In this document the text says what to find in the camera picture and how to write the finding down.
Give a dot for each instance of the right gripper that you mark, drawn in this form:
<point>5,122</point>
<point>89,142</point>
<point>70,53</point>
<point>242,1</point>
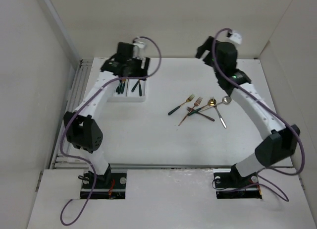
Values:
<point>206,46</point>

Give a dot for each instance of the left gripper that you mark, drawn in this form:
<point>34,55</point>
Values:
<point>142,71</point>

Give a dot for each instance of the gold knife green handle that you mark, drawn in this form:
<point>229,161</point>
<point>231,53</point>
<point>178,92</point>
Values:
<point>122,87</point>
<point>118,90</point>

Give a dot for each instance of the gold spoon green handle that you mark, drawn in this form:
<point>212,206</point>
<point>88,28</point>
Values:
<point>209,104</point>

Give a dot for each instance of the silver fork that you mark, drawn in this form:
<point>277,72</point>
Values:
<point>214,105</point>

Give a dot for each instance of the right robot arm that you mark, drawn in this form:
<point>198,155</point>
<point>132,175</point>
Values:
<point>279,141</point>

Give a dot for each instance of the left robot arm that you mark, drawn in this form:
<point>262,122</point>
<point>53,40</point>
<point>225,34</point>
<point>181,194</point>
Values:
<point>83,131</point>

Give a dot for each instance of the white cutlery tray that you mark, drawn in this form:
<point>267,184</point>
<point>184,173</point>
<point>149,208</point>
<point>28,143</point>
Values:
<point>128,96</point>

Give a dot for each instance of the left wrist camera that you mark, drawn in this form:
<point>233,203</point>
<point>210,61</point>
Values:
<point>138,49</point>

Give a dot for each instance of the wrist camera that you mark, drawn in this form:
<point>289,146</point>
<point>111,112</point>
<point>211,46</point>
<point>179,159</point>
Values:
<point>138,49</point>
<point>234,37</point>

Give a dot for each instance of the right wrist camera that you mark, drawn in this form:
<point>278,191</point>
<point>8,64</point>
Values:
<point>234,37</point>

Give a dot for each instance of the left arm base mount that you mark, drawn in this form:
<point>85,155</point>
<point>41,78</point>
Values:
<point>113,189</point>

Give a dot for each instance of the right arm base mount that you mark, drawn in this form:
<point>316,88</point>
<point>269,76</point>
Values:
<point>228,187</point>

